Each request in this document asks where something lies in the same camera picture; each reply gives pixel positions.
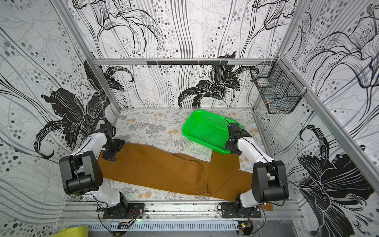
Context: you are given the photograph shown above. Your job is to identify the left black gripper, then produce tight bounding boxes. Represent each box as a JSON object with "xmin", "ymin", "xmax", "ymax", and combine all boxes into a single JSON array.
[{"xmin": 102, "ymin": 138, "xmax": 126, "ymax": 162}]

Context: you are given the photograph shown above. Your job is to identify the black wire basket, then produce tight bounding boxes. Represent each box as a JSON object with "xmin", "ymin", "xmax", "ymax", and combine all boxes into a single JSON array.
[{"xmin": 250, "ymin": 61, "xmax": 303, "ymax": 114}]

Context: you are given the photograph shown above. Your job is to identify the brown long pants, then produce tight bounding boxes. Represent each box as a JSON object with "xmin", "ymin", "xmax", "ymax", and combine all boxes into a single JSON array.
[{"xmin": 97, "ymin": 143, "xmax": 273, "ymax": 211}]

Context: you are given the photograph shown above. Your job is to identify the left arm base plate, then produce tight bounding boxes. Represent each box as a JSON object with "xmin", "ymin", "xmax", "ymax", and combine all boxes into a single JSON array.
[{"xmin": 103, "ymin": 203, "xmax": 145, "ymax": 220}]

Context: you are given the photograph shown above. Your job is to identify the yellow object at bottom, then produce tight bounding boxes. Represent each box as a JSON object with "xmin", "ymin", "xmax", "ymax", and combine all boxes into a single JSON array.
[{"xmin": 52, "ymin": 225, "xmax": 89, "ymax": 237}]

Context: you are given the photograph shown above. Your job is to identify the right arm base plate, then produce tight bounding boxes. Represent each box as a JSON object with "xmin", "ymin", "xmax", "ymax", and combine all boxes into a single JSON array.
[{"xmin": 217, "ymin": 202, "xmax": 262, "ymax": 219}]

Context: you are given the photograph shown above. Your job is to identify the green plastic basket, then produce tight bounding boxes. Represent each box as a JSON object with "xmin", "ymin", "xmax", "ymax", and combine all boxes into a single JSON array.
[{"xmin": 182, "ymin": 110, "xmax": 236, "ymax": 155}]

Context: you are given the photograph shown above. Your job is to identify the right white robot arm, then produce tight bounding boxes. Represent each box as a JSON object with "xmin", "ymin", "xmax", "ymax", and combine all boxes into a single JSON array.
[{"xmin": 225, "ymin": 122, "xmax": 289, "ymax": 217}]

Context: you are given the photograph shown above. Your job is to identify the slotted cable duct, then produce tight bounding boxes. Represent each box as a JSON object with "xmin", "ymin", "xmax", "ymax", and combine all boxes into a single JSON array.
[{"xmin": 69, "ymin": 221, "xmax": 238, "ymax": 232}]

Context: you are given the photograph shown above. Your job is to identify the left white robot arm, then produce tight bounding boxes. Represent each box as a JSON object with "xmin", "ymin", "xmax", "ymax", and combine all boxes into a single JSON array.
[{"xmin": 59, "ymin": 122, "xmax": 129, "ymax": 219}]

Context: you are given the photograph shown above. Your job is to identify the aluminium front rail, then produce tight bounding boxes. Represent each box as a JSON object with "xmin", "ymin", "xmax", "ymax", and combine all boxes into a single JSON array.
[{"xmin": 59, "ymin": 200, "xmax": 305, "ymax": 222}]

